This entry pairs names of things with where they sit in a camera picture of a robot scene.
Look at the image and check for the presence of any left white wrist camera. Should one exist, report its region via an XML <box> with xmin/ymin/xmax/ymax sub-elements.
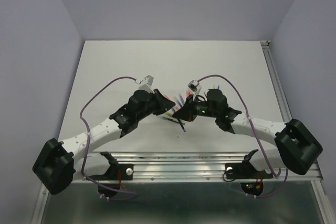
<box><xmin>135</xmin><ymin>75</ymin><xmax>154</xmax><ymax>93</ymax></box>

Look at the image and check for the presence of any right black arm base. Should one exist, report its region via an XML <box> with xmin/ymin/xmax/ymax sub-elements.
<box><xmin>222</xmin><ymin>150</ymin><xmax>273</xmax><ymax>197</ymax></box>

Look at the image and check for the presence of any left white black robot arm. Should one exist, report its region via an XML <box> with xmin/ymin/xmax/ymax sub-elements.
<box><xmin>33</xmin><ymin>89</ymin><xmax>175</xmax><ymax>195</ymax></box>

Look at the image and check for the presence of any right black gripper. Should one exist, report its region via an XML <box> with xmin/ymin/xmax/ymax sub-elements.
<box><xmin>172</xmin><ymin>94</ymin><xmax>218</xmax><ymax>122</ymax></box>

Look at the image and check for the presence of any green tipped black pen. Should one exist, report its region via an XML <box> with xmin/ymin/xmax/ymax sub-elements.
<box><xmin>162</xmin><ymin>116</ymin><xmax>179</xmax><ymax>123</ymax></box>

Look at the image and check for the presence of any right side aluminium rail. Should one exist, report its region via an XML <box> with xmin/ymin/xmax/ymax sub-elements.
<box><xmin>260</xmin><ymin>40</ymin><xmax>292</xmax><ymax>122</ymax></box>

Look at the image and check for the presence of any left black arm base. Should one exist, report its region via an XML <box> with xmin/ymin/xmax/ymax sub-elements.
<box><xmin>85</xmin><ymin>152</ymin><xmax>137</xmax><ymax>201</ymax></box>

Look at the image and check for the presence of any aluminium rail frame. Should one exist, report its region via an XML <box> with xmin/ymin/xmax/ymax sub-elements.
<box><xmin>32</xmin><ymin>152</ymin><xmax>335</xmax><ymax>223</ymax></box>

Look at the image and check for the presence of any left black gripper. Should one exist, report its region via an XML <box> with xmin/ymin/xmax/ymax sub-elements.
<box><xmin>136</xmin><ymin>88</ymin><xmax>174</xmax><ymax>121</ymax></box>

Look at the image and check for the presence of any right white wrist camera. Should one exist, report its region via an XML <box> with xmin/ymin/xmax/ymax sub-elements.
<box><xmin>187</xmin><ymin>80</ymin><xmax>202</xmax><ymax>100</ymax></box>

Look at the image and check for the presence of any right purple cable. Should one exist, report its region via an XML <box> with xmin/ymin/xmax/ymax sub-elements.
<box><xmin>198</xmin><ymin>74</ymin><xmax>290</xmax><ymax>199</ymax></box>

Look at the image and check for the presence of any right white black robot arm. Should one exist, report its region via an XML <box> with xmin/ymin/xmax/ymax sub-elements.
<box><xmin>173</xmin><ymin>89</ymin><xmax>323</xmax><ymax>178</ymax></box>

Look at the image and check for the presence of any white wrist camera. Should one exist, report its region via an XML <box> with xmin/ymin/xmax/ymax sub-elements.
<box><xmin>135</xmin><ymin>75</ymin><xmax>154</xmax><ymax>93</ymax></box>
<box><xmin>187</xmin><ymin>80</ymin><xmax>202</xmax><ymax>100</ymax></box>

